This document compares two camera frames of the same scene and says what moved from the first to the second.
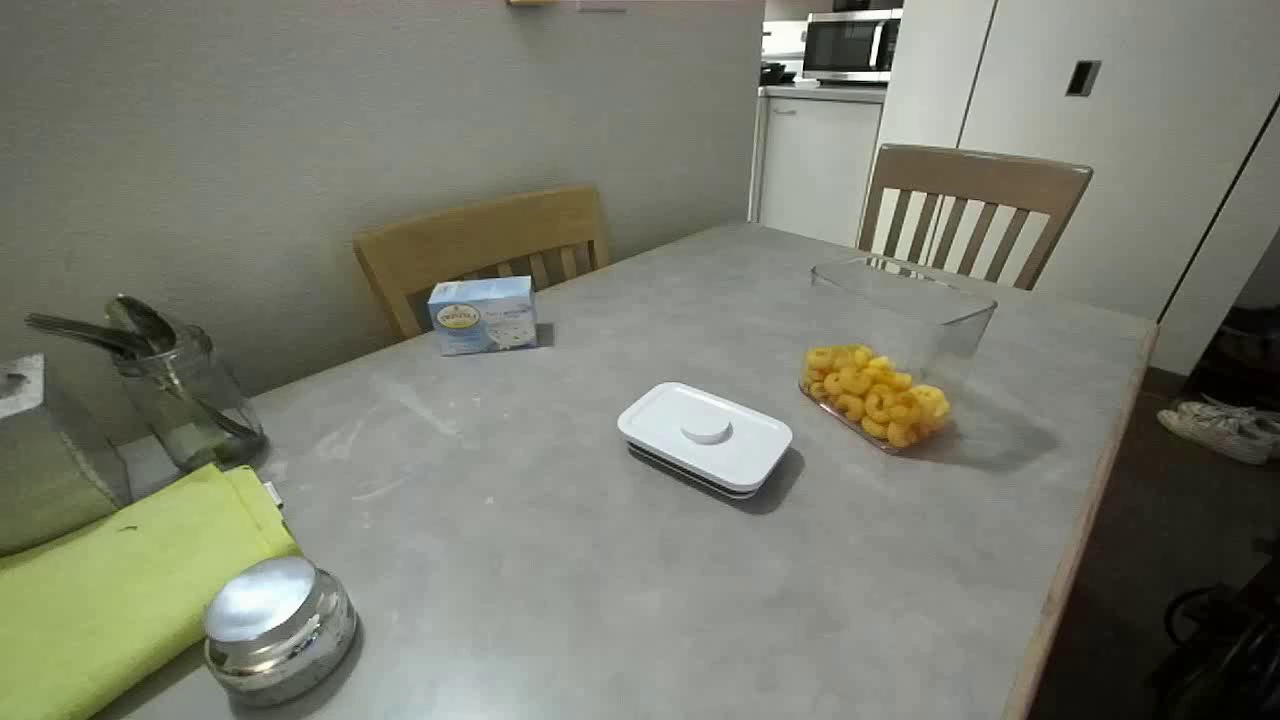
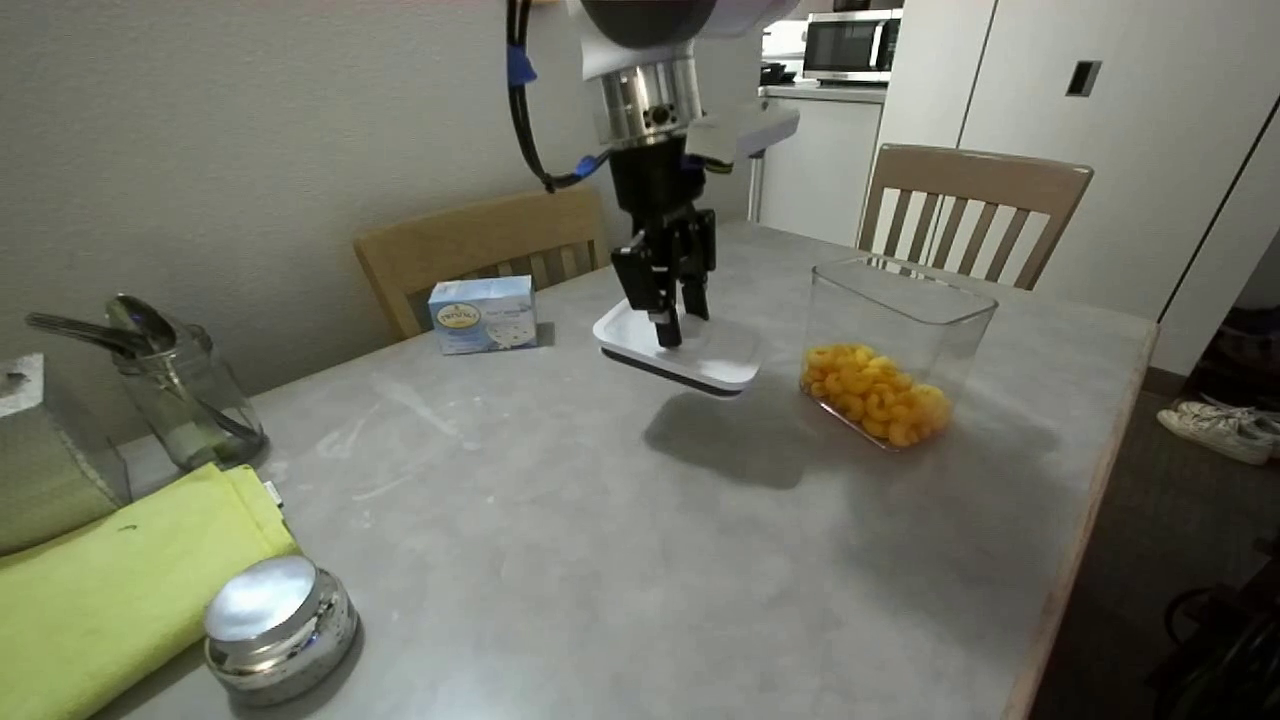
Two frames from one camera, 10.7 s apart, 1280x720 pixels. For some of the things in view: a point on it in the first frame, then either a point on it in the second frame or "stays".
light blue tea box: x=483 y=314 stays
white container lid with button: x=710 y=434 → x=707 y=354
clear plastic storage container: x=886 y=348 stays
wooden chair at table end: x=970 y=214 stays
